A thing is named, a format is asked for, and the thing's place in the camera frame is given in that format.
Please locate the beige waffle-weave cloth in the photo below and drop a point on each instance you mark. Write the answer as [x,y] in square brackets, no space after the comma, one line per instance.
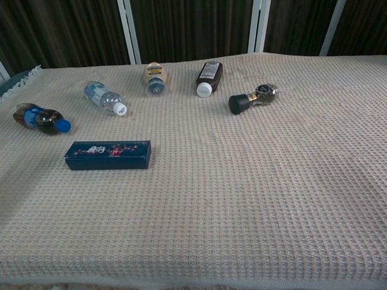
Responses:
[211,181]

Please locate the cola bottle with blue cap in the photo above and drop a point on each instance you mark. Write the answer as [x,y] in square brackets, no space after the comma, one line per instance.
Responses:
[45,121]

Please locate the teal padded table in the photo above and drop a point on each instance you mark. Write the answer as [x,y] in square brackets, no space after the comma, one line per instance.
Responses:
[12,81]

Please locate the brown sauce bottle white cap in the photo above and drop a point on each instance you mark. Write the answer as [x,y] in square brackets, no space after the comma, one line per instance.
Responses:
[209,77]

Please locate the pepper grinder with black cap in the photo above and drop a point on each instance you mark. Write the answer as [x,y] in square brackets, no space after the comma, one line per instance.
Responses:
[260,93]

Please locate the dark blue rectangular box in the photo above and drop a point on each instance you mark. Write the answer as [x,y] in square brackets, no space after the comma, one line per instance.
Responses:
[106,152]

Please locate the clear water bottle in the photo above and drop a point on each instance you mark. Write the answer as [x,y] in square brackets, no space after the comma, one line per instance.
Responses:
[104,96]

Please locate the dark folding screen panel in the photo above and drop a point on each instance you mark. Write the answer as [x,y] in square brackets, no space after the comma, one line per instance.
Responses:
[296,24]
[362,24]
[60,30]
[193,27]

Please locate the mayonnaise squeeze bottle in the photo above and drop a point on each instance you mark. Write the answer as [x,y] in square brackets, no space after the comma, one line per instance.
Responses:
[155,78]

